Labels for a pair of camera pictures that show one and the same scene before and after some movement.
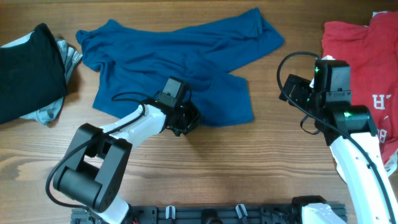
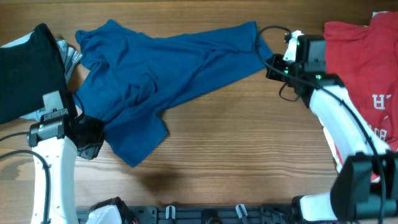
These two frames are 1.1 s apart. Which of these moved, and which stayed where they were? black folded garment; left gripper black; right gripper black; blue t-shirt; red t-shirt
Moved: right gripper black; blue t-shirt; left gripper black
Stayed: red t-shirt; black folded garment
